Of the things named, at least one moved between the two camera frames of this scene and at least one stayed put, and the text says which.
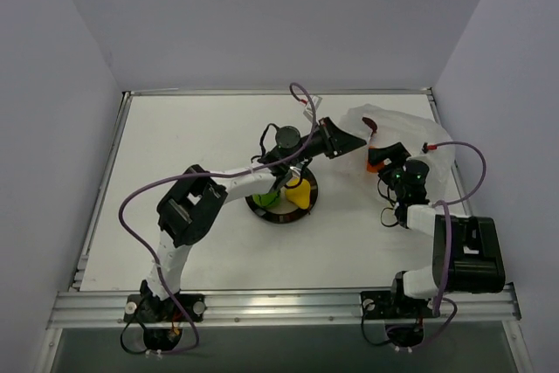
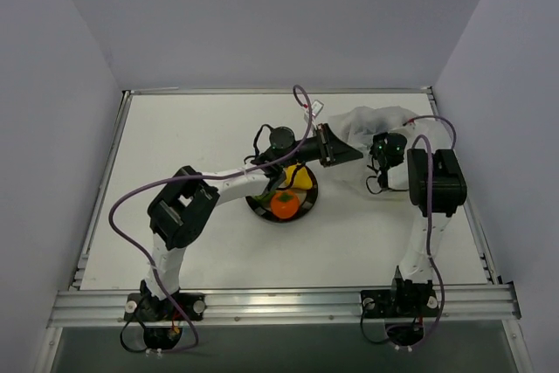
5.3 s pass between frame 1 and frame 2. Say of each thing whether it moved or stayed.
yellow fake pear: moved
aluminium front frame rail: stayed
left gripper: moved
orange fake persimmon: moved
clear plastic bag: stayed
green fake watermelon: stayed
